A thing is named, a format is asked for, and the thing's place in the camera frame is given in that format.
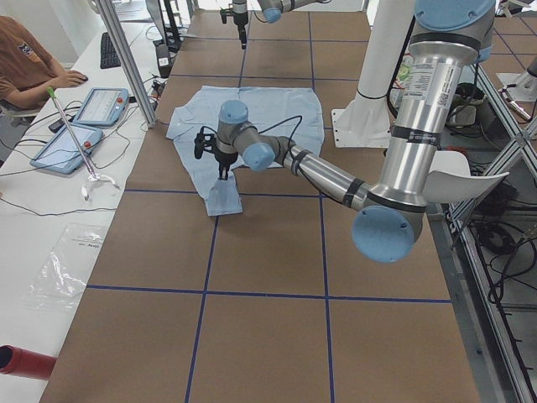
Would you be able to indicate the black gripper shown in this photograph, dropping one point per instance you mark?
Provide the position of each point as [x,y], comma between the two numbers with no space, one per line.
[225,159]
[241,22]

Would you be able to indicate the light blue button-up shirt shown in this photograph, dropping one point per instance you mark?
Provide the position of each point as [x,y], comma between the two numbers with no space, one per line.
[275,111]

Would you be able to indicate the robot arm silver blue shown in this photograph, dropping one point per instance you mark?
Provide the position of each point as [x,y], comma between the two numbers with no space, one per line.
[446,37]
[272,11]

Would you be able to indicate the person's right hand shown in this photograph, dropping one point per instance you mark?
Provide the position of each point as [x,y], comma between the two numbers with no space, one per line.
[72,79]

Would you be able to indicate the black power adapter with label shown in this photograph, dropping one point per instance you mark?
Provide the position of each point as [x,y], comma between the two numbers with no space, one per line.
[163,58]

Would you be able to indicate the white rod stand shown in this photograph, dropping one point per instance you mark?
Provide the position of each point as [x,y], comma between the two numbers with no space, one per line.
[94,181]

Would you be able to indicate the black keyboard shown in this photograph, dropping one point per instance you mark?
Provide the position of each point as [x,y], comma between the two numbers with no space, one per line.
[108,55]

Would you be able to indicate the blue teach pendant far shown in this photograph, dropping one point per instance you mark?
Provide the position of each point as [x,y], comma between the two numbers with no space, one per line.
[102,107]

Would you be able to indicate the blue teach pendant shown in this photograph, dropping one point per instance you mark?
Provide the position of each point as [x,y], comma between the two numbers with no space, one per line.
[102,107]
[60,154]

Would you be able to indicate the blue teach pendant near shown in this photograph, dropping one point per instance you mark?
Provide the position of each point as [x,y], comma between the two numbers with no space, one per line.
[60,154]

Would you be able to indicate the clear plastic bag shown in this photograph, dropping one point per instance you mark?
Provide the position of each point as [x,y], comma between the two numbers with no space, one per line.
[61,281]

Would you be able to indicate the pink rod green tip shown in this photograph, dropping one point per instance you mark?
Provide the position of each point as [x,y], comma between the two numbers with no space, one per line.
[51,92]

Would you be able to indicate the person in brown shirt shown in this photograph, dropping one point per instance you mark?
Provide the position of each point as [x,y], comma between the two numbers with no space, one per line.
[27,68]

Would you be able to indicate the red cylinder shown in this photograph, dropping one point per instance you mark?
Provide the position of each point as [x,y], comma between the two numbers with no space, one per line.
[21,362]

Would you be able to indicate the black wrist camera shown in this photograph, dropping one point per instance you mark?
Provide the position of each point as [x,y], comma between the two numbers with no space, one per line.
[226,13]
[204,141]

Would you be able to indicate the aluminium frame post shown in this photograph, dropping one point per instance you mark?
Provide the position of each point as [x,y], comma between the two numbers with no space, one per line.
[128,64]

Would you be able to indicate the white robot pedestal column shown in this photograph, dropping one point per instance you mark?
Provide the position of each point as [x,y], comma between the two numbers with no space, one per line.
[365,121]

